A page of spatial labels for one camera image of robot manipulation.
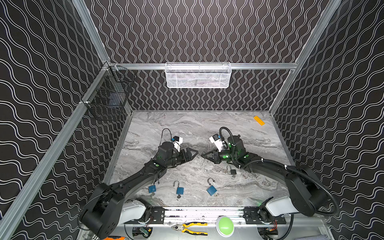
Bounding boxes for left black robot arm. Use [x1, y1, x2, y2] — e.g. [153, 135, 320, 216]
[78, 142, 199, 239]

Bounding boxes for yellow block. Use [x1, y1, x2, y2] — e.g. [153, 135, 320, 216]
[254, 116, 265, 126]

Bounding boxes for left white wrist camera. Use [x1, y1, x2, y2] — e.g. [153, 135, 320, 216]
[171, 136, 183, 152]

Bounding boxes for green round button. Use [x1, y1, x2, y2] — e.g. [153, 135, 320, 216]
[216, 216, 235, 238]

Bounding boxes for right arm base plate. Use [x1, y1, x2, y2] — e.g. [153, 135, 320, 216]
[243, 207, 287, 225]

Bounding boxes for black wire basket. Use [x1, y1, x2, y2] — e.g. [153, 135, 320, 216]
[85, 66, 137, 122]

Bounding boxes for middle blue padlock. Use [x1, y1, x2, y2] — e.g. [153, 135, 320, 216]
[173, 181, 184, 200]

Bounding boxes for white wire basket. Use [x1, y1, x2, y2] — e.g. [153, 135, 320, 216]
[165, 62, 232, 89]

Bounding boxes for right blue padlock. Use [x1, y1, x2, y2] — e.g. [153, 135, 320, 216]
[207, 178, 217, 196]

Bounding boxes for orange tool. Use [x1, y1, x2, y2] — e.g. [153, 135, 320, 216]
[104, 236, 126, 240]

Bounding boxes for left blue padlock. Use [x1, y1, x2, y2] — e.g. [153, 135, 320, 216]
[148, 184, 157, 196]

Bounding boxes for blue padlock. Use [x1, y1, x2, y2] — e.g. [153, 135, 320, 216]
[207, 178, 217, 196]
[173, 181, 184, 200]
[148, 184, 157, 196]

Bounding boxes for green circuit board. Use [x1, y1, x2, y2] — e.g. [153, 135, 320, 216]
[132, 227, 153, 239]

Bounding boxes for yellow handled pliers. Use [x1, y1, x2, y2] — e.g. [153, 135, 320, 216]
[170, 221, 209, 236]

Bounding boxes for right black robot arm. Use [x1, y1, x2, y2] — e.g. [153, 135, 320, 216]
[202, 127, 341, 223]

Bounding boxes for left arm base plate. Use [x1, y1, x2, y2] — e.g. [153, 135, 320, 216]
[129, 207, 166, 225]

